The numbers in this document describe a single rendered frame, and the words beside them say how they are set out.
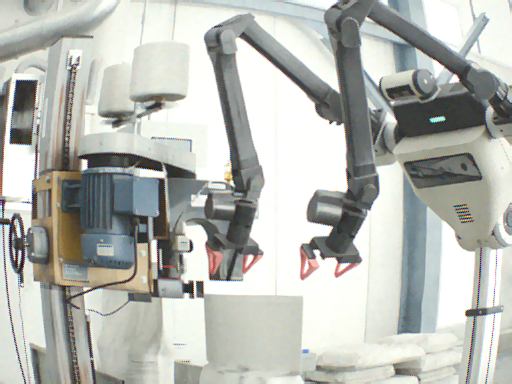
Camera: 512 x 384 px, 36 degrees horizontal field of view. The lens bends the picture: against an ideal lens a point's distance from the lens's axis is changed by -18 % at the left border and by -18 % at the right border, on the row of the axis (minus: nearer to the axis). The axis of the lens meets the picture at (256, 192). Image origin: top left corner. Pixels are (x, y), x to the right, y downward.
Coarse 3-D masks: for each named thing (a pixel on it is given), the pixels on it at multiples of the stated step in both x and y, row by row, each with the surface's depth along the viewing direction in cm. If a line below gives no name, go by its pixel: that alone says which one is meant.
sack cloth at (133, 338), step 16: (112, 304) 298; (128, 304) 288; (144, 304) 277; (160, 304) 269; (112, 320) 294; (128, 320) 284; (144, 320) 274; (160, 320) 268; (112, 336) 290; (128, 336) 278; (144, 336) 270; (160, 336) 268; (112, 352) 279; (128, 352) 269; (144, 352) 268; (160, 352) 270; (112, 368) 278; (128, 368) 270; (144, 368) 268; (160, 368) 270
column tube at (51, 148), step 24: (72, 48) 242; (48, 72) 246; (48, 96) 242; (48, 120) 239; (72, 120) 241; (48, 144) 237; (72, 144) 241; (48, 168) 236; (72, 168) 240; (48, 192) 235; (48, 216) 235; (48, 288) 234; (72, 288) 237; (48, 312) 235; (72, 312) 236; (48, 336) 236; (48, 360) 238
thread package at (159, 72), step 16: (144, 48) 232; (160, 48) 231; (176, 48) 232; (144, 64) 231; (160, 64) 230; (176, 64) 232; (144, 80) 230; (160, 80) 230; (176, 80) 232; (144, 96) 234; (160, 96) 235; (176, 96) 236
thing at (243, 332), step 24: (216, 312) 235; (240, 312) 222; (264, 312) 218; (288, 312) 213; (216, 336) 236; (240, 336) 222; (264, 336) 217; (288, 336) 212; (216, 360) 238; (240, 360) 221; (264, 360) 216; (288, 360) 212
